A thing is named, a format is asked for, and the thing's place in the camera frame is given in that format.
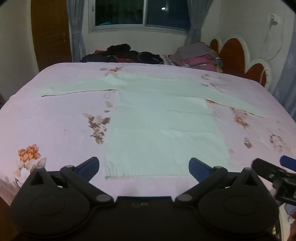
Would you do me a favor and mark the pile of dark clothes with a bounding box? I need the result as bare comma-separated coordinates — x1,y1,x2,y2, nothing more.
80,43,163,65

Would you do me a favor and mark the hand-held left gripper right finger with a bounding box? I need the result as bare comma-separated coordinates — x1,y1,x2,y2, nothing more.
174,158,273,207

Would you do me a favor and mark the grey-blue curtain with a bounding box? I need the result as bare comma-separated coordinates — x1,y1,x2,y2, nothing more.
184,0,213,45
67,0,86,62
272,45,296,116

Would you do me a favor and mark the white knitted sweater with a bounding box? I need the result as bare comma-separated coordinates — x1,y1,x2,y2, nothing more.
41,73,265,180

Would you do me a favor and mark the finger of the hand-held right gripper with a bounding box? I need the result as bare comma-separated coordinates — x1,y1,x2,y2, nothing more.
252,158,281,184
280,155,296,173

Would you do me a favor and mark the white cable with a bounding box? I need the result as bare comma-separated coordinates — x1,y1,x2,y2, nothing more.
264,23,285,61

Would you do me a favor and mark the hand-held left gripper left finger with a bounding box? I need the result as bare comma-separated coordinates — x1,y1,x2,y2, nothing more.
22,157,114,207

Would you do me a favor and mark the pink floral bed sheet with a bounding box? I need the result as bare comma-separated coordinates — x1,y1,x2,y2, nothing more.
0,61,296,209

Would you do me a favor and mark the window with white frame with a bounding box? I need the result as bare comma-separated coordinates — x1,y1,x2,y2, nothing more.
89,0,192,35

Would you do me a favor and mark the brown wooden door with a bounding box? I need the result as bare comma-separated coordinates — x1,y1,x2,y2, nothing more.
31,0,73,71

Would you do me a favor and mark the stack of folded clothes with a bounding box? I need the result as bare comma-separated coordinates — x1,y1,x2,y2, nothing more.
168,42,223,73

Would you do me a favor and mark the red and white headboard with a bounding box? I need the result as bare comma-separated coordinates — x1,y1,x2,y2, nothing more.
210,36,271,87

